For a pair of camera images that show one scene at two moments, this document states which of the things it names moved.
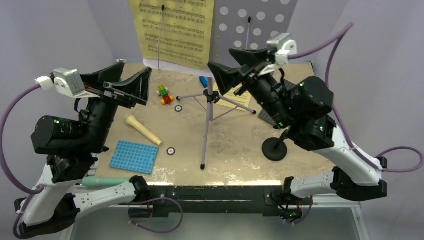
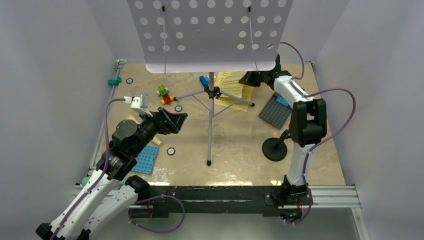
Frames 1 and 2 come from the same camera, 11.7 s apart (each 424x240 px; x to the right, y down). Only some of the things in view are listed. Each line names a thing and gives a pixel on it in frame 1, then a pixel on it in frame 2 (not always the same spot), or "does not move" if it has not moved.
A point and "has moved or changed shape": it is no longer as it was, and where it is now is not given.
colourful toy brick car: [163, 91] does not move
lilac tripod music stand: [245, 25] has moved or changed shape
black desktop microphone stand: [275, 149] does not move
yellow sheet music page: [243, 99] does not move
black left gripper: [135, 89] -> [166, 121]
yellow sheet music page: [186, 31] has moved or changed shape
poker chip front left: [171, 151] does not move
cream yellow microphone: [131, 120] does not move
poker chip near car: [178, 108] does not move
